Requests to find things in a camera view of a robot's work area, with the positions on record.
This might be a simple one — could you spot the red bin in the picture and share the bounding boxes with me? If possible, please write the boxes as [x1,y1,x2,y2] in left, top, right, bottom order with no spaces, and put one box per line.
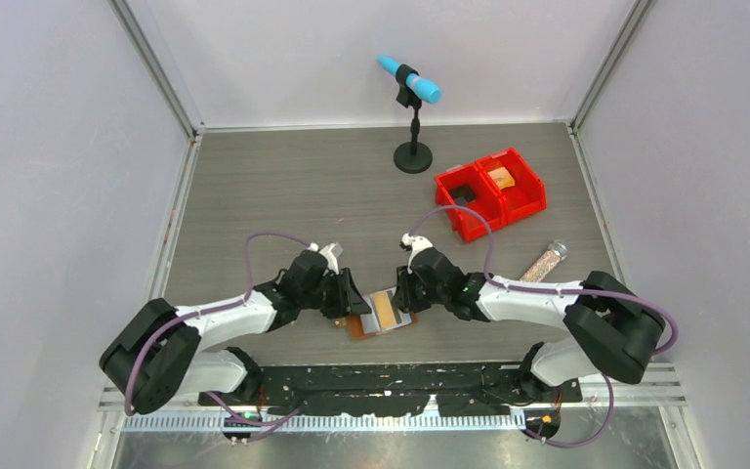
[434,163,506,243]
[476,148,548,226]

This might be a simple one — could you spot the glitter tube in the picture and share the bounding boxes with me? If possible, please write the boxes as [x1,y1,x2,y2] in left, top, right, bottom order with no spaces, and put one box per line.
[520,240,568,282]

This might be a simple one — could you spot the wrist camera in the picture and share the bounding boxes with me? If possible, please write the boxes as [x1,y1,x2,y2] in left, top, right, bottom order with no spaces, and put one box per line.
[307,242,343,275]
[399,233,434,274]

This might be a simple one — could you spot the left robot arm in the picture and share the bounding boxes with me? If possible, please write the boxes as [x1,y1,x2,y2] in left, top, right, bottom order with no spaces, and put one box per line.
[99,244,372,415]

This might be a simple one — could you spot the right red bin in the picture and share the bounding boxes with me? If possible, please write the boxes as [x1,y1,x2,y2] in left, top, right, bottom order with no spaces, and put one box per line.
[476,148,548,226]

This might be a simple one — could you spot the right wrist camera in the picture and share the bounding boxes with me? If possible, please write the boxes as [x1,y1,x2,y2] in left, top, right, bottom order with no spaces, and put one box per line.
[399,233,434,274]

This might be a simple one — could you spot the orange block in bin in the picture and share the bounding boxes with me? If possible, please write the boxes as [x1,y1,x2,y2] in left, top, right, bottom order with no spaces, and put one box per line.
[487,166,516,190]

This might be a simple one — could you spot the blue microphone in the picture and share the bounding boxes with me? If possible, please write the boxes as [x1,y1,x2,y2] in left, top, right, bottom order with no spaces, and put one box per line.
[377,55,442,107]

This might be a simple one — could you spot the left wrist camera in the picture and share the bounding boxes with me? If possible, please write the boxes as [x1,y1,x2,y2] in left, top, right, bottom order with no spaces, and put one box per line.
[307,242,343,275]

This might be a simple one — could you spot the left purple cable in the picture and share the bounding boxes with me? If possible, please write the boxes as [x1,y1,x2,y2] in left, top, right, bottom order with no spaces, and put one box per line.
[122,232,318,445]

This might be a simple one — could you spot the left red bin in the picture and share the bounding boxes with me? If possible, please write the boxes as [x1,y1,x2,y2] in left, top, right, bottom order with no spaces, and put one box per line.
[434,163,506,243]

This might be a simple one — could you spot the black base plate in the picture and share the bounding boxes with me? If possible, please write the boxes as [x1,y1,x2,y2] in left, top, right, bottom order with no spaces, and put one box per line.
[198,362,582,417]

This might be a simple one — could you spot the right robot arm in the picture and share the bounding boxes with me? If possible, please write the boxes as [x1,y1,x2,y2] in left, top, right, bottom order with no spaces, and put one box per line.
[393,247,666,402]

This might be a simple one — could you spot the black microphone stand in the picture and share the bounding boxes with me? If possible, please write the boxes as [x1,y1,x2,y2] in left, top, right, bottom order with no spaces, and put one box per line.
[394,64,433,174]

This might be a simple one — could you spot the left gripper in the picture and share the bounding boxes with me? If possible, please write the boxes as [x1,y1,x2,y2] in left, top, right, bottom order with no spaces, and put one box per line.
[299,268,370,320]

